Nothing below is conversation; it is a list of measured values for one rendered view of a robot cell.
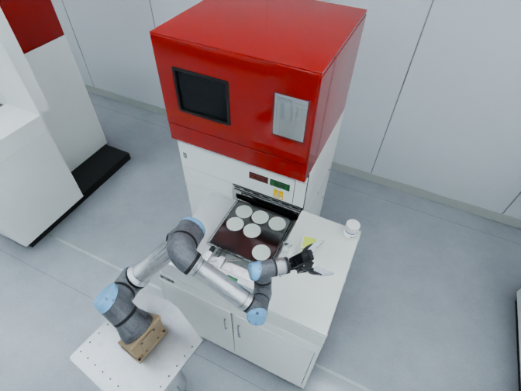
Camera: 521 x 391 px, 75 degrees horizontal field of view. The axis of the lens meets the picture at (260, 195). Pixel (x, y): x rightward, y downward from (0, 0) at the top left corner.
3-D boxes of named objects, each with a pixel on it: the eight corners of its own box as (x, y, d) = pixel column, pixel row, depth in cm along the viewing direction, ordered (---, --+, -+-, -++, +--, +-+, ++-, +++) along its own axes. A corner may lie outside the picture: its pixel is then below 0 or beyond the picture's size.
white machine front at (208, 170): (187, 180, 230) (177, 131, 200) (301, 222, 207) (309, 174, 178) (184, 182, 228) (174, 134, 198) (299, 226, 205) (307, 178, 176)
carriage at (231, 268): (206, 254, 187) (206, 252, 185) (267, 281, 177) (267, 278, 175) (198, 266, 182) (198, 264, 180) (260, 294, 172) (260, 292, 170)
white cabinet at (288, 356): (219, 259, 283) (211, 192, 223) (331, 308, 257) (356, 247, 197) (174, 329, 244) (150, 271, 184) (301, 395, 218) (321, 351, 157)
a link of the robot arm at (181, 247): (166, 242, 121) (273, 317, 129) (177, 226, 131) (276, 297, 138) (150, 261, 126) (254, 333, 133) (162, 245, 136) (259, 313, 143)
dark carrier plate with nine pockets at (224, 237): (239, 200, 208) (239, 199, 208) (291, 219, 199) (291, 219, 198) (209, 243, 187) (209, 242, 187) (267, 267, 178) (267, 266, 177)
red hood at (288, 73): (232, 79, 241) (229, -16, 197) (344, 108, 219) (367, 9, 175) (170, 138, 195) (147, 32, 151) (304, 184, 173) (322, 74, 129)
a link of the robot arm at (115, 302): (106, 329, 144) (84, 307, 140) (122, 306, 156) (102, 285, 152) (125, 320, 140) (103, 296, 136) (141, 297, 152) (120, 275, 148)
